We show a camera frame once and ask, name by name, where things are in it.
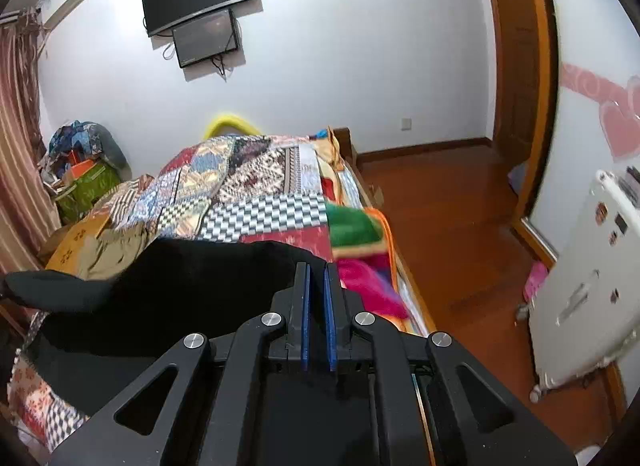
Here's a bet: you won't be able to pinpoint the black pants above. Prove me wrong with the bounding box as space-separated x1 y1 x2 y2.
1 238 326 416

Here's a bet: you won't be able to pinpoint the pink slipper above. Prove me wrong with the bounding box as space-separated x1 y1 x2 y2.
523 261 548 303

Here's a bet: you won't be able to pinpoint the colourful fleece blanket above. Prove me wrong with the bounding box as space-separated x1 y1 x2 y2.
310 128 436 337

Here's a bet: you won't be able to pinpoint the folded khaki pants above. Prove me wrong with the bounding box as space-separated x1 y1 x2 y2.
75 222 151 281

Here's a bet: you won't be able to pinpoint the white suitcase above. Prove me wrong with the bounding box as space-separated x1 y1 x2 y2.
528 170 639 403

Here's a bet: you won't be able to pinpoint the orange patterned sheet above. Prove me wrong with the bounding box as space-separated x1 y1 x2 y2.
44 212 111 275

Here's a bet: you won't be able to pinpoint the patchwork patterned bedspread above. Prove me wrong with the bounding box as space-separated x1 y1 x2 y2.
9 135 332 450

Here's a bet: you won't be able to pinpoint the green storage bag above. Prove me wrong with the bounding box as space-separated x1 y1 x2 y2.
54 163 122 224

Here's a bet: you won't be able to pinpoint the striped red curtain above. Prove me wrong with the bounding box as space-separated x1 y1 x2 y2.
1 10 61 275

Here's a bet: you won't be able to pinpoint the yellow curved pillow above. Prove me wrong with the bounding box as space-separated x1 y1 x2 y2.
203 114 262 140

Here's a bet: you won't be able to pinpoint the pile of blue clothes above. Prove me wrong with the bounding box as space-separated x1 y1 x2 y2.
38 121 128 179

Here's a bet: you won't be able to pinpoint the small black monitor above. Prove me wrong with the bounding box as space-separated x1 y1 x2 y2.
172 8 239 68

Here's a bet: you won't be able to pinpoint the white sliding wardrobe door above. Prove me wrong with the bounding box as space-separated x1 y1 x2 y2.
528 0 639 253

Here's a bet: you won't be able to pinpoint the wooden wardrobe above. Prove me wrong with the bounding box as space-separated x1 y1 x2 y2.
490 0 559 267

